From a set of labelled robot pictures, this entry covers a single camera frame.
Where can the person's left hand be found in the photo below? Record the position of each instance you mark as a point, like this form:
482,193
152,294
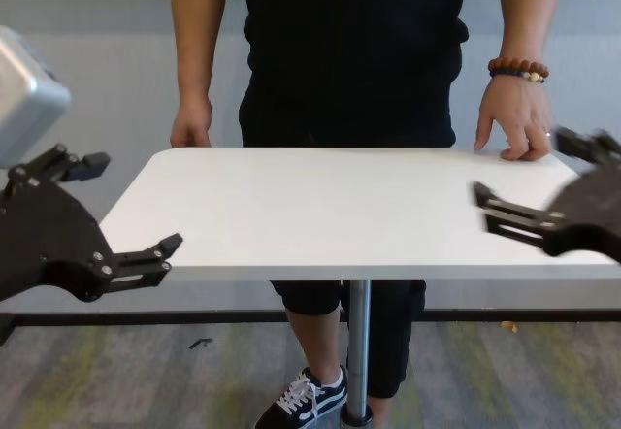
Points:
516,118

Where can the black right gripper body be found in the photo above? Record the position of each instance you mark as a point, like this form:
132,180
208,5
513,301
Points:
587,215

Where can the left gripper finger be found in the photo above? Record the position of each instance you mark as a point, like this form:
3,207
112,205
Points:
140,266
82,163

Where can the small yellow floor scrap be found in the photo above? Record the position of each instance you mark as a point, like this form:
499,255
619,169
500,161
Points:
508,325

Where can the person's right lower leg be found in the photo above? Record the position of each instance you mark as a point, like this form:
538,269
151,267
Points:
315,341

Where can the person's leg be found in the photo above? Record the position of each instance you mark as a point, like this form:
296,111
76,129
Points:
377,412
315,341

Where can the person's left lower leg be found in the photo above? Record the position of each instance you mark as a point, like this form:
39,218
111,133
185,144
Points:
377,412

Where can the person's right black sneaker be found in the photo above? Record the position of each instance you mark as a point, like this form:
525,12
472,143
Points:
301,405

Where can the person in black shirt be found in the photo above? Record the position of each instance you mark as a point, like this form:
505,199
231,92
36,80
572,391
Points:
349,21

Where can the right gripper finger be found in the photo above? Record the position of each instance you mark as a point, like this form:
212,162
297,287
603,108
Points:
587,145
514,218

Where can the small black floor scrap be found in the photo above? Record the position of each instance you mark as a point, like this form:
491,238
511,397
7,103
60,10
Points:
200,343

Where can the white pedestal rolling table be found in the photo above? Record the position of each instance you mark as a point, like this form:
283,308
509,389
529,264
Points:
315,210

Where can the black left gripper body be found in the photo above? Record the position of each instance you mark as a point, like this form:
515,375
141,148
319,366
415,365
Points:
43,240

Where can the person's left forearm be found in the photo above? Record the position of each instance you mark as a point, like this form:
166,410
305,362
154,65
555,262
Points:
529,11

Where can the person's right forearm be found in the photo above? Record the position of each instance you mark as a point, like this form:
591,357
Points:
196,36

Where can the person's right hand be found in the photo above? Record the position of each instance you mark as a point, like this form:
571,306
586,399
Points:
191,121

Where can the person in black clothes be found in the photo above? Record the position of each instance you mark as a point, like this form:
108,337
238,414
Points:
388,341

